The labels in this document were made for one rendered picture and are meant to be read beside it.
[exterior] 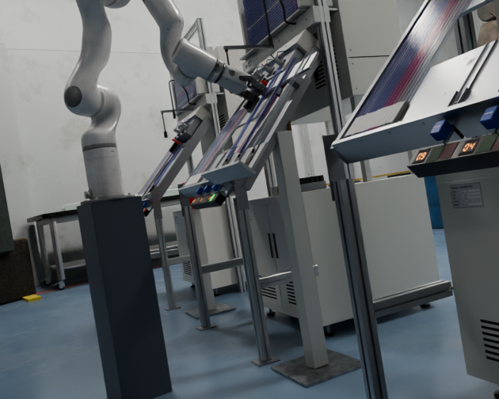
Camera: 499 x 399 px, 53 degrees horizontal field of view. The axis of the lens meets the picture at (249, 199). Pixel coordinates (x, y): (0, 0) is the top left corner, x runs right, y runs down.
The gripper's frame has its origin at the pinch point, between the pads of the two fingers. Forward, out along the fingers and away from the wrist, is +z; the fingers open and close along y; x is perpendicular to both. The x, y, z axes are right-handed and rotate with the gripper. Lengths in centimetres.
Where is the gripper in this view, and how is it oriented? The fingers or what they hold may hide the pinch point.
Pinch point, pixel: (257, 93)
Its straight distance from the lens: 178.7
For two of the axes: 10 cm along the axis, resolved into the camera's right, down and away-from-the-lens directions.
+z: 8.5, 3.9, 3.7
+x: -3.3, 9.2, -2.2
